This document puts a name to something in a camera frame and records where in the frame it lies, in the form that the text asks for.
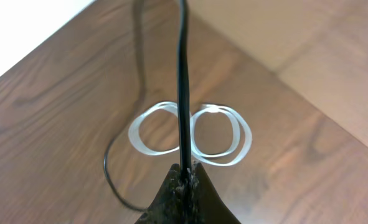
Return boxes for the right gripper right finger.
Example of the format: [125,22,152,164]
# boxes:
[188,162,240,224]

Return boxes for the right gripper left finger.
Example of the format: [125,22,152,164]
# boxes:
[135,164,184,224]

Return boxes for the white usb cable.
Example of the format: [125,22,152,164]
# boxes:
[127,101,253,167]

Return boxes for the thick black usb cable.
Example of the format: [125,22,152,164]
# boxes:
[103,0,193,213]

